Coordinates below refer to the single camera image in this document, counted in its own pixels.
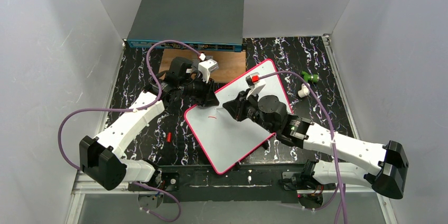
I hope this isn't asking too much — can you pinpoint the grey network switch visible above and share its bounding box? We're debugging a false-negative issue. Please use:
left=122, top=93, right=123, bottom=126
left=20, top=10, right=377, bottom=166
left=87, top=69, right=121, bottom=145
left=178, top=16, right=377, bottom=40
left=127, top=0, right=245, bottom=52

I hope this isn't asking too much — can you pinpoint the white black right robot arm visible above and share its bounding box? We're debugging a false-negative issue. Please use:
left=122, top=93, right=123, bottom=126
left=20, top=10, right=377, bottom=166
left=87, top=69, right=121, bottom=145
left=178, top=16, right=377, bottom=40
left=222, top=91, right=409, bottom=200

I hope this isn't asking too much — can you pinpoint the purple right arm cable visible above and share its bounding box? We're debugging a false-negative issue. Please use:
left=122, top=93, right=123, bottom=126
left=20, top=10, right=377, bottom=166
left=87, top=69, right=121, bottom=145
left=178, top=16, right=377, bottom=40
left=257, top=71, right=348, bottom=224

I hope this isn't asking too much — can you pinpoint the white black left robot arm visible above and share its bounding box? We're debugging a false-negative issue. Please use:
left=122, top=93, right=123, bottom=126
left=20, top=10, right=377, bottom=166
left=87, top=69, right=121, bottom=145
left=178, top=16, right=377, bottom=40
left=79, top=57, right=219, bottom=190

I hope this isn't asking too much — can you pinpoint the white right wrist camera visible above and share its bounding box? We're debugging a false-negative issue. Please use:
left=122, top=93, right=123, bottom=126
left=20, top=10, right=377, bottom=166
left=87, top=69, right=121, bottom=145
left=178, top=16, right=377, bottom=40
left=245, top=72, right=266, bottom=99

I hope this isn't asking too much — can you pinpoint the green plastic fitting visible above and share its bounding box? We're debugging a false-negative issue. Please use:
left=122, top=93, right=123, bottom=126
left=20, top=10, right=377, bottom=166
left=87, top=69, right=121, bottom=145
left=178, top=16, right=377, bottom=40
left=301, top=71, right=320, bottom=83

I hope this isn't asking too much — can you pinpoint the red marker cap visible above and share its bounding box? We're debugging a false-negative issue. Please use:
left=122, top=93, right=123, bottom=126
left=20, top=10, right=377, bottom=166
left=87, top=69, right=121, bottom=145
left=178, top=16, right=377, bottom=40
left=166, top=133, right=172, bottom=143

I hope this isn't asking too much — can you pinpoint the brown wooden board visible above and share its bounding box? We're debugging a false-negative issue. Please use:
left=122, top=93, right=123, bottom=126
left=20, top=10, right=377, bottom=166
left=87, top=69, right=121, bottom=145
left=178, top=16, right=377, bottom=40
left=159, top=49, right=246, bottom=83

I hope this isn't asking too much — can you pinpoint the pink framed whiteboard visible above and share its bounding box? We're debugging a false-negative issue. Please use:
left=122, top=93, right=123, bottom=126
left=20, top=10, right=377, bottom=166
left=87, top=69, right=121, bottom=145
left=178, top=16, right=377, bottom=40
left=184, top=59, right=277, bottom=174

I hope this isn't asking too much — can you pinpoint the white plastic elbow fitting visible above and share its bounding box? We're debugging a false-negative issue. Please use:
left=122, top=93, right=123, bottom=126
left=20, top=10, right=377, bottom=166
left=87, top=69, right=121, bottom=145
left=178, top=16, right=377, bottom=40
left=297, top=84, right=310, bottom=98

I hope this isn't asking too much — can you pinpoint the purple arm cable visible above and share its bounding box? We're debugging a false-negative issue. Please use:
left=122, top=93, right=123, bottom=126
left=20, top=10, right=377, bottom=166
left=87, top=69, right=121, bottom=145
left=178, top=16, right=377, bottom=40
left=58, top=40, right=206, bottom=223
left=257, top=71, right=348, bottom=224

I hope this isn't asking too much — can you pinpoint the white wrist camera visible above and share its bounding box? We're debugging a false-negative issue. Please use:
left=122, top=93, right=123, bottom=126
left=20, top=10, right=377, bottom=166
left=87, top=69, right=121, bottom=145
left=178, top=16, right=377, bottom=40
left=245, top=72, right=266, bottom=99
left=198, top=53, right=219, bottom=83

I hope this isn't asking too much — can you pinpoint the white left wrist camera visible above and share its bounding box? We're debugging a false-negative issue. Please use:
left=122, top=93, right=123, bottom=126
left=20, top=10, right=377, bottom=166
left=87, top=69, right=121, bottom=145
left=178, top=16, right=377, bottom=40
left=198, top=53, right=219, bottom=83

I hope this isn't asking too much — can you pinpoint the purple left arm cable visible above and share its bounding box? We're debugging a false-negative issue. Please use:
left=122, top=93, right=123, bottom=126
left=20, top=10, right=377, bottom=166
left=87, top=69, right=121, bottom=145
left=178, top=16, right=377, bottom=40
left=58, top=40, right=206, bottom=223

